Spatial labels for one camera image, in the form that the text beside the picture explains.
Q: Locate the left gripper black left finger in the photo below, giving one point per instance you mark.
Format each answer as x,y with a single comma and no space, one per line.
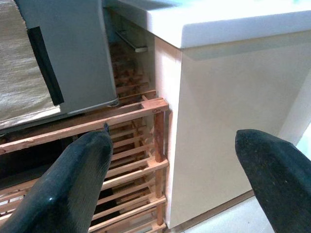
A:
60,189

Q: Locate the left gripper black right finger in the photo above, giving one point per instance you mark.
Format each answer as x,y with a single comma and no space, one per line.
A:
279,179

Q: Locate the wooden slatted wine rack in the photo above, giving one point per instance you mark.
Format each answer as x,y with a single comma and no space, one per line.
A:
136,110

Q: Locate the grey mini fridge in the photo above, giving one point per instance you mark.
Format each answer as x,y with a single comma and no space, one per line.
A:
77,48

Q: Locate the cream cabinet with white countertop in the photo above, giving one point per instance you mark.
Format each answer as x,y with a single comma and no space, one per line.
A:
218,109

